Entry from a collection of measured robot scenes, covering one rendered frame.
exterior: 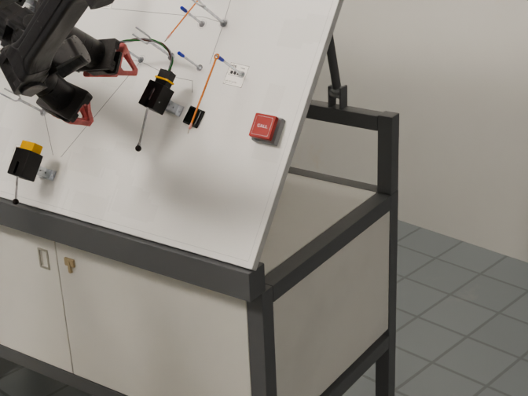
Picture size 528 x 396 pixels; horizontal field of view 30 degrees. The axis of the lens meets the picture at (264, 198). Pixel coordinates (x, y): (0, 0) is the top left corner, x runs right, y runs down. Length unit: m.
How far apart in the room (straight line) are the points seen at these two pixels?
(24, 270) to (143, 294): 0.39
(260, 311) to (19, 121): 0.79
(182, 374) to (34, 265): 0.47
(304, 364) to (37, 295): 0.70
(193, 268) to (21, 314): 0.69
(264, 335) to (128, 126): 0.56
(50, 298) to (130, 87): 0.57
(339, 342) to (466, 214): 1.68
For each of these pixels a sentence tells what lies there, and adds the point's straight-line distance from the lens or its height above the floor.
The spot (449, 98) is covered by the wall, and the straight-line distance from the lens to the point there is 3.82.
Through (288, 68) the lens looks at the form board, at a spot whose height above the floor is 1.20.
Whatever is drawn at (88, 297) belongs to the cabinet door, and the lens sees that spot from 2.35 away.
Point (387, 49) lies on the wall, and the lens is 3.94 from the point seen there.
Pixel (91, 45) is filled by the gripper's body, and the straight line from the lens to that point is 1.97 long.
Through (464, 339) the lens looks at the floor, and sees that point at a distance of 3.36.
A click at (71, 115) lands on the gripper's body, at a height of 1.19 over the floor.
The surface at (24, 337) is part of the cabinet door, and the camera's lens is 2.61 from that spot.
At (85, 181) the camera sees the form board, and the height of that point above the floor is 0.94.
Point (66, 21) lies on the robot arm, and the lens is 1.58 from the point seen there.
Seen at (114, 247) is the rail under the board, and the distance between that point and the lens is 2.15.
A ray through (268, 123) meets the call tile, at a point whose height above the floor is 1.12.
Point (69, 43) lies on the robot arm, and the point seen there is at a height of 1.34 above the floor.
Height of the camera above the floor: 1.78
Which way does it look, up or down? 24 degrees down
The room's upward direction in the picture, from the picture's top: 2 degrees counter-clockwise
